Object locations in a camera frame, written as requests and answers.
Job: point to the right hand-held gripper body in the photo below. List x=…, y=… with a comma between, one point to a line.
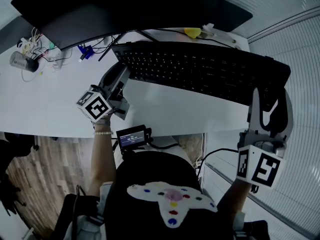
x=265, y=170

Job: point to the black worn bag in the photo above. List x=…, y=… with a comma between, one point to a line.
x=65, y=214

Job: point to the small black screen device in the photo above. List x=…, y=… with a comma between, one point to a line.
x=131, y=139

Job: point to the dark gray flat panel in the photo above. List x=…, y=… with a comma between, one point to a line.
x=12, y=34
x=240, y=16

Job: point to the clear bottle with black base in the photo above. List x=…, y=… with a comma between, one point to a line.
x=21, y=61

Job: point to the black computer monitor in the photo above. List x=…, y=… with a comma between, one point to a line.
x=112, y=9

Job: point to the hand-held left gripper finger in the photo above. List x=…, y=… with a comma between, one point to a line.
x=124, y=75
x=108, y=74

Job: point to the silver wrist band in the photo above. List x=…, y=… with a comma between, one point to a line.
x=101, y=122

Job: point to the blue adapter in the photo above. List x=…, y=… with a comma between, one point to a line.
x=86, y=51

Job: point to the black keyboard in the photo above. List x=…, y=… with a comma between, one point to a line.
x=200, y=69

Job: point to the person's right forearm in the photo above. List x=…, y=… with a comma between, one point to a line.
x=232, y=199

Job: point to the yellow round object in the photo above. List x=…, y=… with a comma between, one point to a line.
x=192, y=32

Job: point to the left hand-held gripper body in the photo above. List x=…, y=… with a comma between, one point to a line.
x=96, y=106

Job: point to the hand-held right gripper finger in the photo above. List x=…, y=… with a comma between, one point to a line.
x=287, y=119
x=254, y=114

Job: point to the white stick tool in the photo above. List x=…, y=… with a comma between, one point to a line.
x=207, y=27

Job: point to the person's black star-patch vest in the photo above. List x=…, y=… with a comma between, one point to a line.
x=150, y=169

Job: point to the black office chair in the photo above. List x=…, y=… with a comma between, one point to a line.
x=15, y=146

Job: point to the person's left forearm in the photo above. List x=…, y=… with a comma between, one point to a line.
x=102, y=164

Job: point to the black monitor stand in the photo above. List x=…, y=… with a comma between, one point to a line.
x=109, y=49

